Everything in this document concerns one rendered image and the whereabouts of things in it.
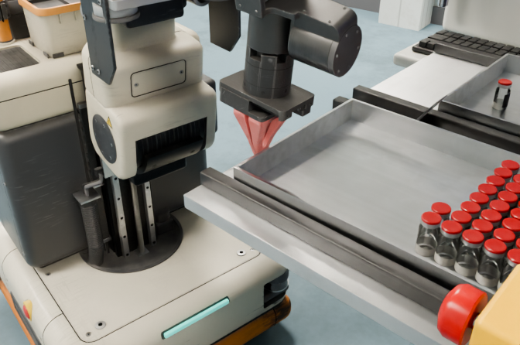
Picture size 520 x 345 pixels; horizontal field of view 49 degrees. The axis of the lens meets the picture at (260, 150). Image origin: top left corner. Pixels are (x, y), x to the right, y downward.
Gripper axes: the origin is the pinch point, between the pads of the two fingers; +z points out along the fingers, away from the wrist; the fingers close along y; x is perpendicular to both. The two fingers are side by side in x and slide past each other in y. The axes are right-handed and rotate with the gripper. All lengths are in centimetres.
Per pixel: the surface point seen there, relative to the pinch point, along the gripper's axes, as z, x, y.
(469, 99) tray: 1.2, 38.6, 12.5
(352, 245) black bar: -0.6, -7.0, 18.7
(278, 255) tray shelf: 2.9, -10.6, 12.2
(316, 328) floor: 92, 52, -12
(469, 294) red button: -13.4, -18.6, 32.6
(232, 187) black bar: 1.2, -7.3, 2.0
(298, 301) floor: 93, 57, -22
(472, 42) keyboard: 8, 80, -2
